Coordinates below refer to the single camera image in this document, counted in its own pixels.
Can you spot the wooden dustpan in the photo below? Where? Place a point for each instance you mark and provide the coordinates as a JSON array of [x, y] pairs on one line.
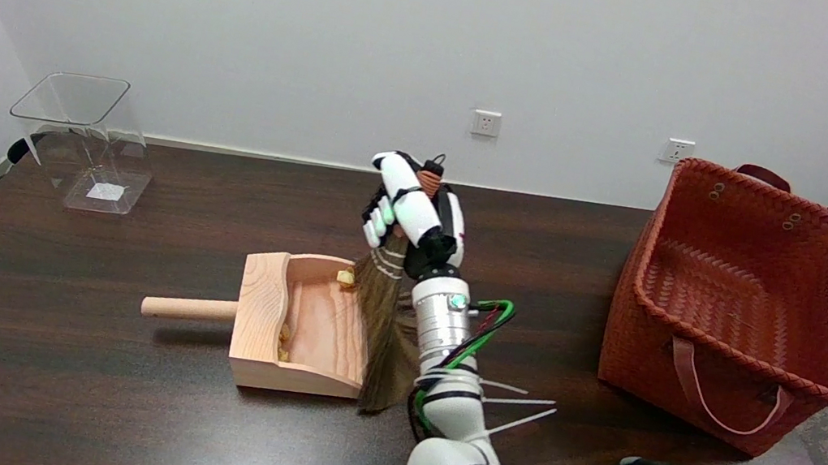
[[317, 329]]

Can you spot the red woven basket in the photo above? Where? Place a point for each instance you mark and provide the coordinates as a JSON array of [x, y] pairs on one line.
[[747, 307]]

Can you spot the brown straw hand broom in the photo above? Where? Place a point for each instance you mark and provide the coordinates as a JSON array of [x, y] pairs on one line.
[[381, 318]]

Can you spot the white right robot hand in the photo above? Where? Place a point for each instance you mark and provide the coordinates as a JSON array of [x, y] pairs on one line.
[[417, 208]]

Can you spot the yellow paper ball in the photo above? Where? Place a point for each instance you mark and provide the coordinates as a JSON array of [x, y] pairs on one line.
[[346, 277], [283, 344]]

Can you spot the clear plastic container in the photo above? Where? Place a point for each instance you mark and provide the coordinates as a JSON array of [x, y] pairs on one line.
[[96, 136]]

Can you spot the white wall socket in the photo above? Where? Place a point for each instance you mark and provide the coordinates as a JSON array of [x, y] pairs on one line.
[[485, 123], [676, 150]]

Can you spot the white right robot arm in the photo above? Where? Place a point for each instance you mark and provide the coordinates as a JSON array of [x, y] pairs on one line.
[[453, 407]]

